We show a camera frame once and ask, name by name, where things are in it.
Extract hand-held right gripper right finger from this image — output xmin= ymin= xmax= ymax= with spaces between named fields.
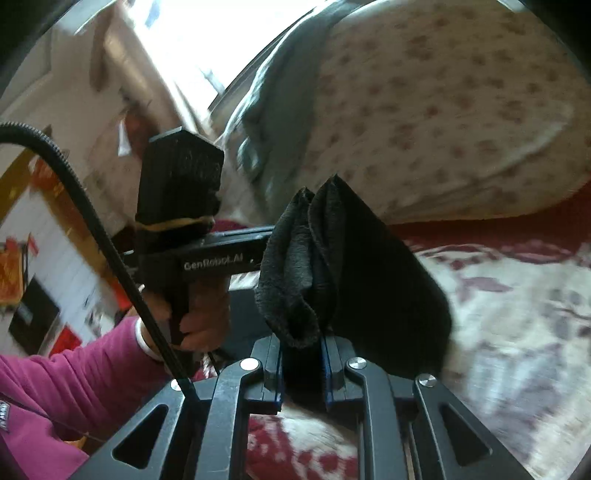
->
xmin=323 ymin=335 xmax=532 ymax=480

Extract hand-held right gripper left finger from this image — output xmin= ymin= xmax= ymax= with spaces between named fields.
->
xmin=99 ymin=335 xmax=284 ymax=480

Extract black pants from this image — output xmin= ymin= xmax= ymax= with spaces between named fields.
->
xmin=254 ymin=174 xmax=453 ymax=407

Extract person's left forearm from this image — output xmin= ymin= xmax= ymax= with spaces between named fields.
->
xmin=0 ymin=318 xmax=171 ymax=480

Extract person's left hand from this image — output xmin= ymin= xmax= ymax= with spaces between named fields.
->
xmin=137 ymin=274 xmax=232 ymax=354

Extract grey-green towel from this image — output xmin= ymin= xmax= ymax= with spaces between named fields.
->
xmin=226 ymin=0 xmax=352 ymax=217

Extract floral fleece blanket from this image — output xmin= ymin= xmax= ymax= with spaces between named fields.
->
xmin=203 ymin=194 xmax=591 ymax=480

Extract red orange poster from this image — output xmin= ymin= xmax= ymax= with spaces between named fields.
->
xmin=0 ymin=234 xmax=34 ymax=306

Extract dark rectangular object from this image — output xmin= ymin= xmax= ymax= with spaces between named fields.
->
xmin=8 ymin=276 xmax=62 ymax=357

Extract floral cream pillow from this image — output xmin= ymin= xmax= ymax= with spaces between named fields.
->
xmin=259 ymin=0 xmax=587 ymax=222

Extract black ribbed cable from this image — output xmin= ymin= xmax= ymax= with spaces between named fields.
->
xmin=0 ymin=121 xmax=201 ymax=404

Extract white bracelet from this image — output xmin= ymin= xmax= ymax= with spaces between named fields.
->
xmin=133 ymin=318 xmax=168 ymax=363

